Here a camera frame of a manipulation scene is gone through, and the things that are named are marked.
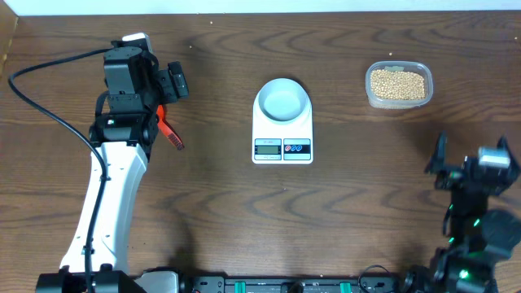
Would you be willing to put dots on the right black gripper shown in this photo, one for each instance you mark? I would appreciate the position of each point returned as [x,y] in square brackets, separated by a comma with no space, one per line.
[436,159]

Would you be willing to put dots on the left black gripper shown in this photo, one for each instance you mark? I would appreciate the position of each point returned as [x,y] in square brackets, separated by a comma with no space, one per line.
[165,82]

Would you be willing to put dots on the red plastic measuring scoop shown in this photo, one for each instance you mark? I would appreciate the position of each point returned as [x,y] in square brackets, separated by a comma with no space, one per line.
[167,130]

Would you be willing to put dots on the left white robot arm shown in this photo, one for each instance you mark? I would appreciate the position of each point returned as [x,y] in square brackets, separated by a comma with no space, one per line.
[127,119]

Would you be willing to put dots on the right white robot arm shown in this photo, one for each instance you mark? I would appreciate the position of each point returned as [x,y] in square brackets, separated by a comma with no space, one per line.
[479,237]

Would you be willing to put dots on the grey round bowl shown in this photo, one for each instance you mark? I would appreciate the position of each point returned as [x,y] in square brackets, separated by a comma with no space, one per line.
[283,100]

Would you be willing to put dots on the white digital kitchen scale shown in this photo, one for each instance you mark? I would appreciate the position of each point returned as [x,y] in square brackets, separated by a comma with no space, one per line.
[281,143]

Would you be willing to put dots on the clear plastic container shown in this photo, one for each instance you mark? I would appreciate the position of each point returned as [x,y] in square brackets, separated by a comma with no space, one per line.
[400,66]

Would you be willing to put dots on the yellow soybeans in container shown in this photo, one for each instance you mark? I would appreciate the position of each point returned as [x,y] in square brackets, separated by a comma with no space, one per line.
[397,85]

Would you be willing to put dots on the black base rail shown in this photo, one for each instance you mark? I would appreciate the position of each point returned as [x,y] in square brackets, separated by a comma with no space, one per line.
[285,285]

